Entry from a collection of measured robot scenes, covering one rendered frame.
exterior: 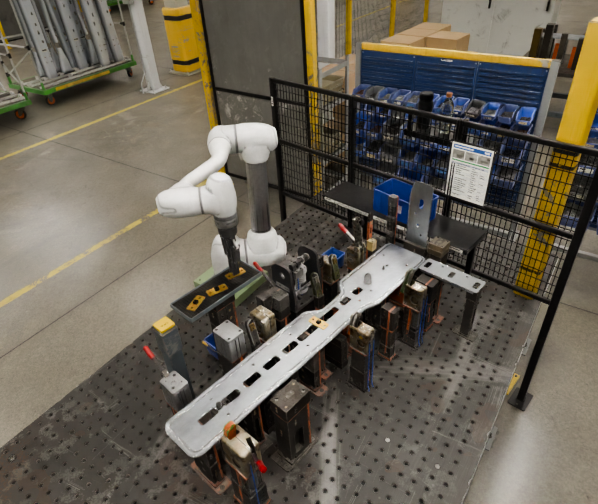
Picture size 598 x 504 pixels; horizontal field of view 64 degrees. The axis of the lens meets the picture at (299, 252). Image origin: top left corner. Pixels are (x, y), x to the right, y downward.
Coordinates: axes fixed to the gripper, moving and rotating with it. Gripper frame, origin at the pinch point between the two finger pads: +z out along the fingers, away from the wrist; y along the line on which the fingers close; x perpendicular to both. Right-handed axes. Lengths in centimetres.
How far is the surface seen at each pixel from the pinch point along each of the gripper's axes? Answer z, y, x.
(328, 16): -14, -332, 323
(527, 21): 31, -269, 644
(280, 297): 12.5, 16.3, 11.1
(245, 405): 20, 47, -26
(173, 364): 22.8, 11.7, -37.4
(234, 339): 10.1, 27.0, -16.9
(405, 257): 20, 24, 79
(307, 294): 23.6, 11.5, 28.3
